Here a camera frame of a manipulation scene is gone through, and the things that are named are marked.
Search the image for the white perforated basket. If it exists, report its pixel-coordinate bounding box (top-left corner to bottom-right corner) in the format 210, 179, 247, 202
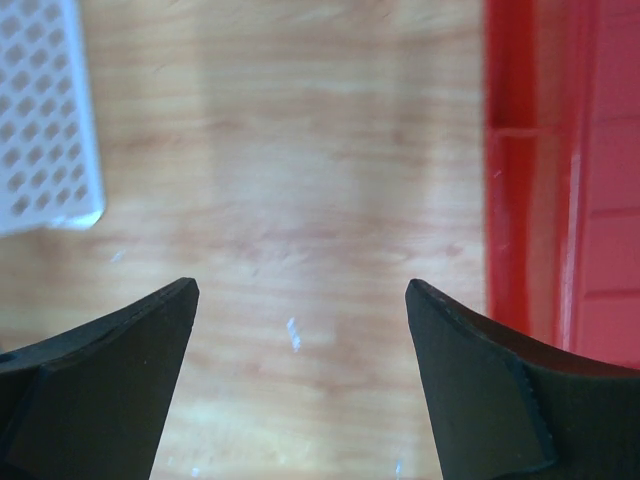
1, 0, 106, 236

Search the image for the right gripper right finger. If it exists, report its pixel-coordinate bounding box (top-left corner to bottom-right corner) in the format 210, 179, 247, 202
405, 279, 639, 479

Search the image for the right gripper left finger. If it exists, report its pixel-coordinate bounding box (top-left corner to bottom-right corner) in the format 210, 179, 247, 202
1, 278, 199, 479

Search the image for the large red plastic bin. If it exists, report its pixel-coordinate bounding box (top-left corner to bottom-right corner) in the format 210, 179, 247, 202
484, 1, 639, 367

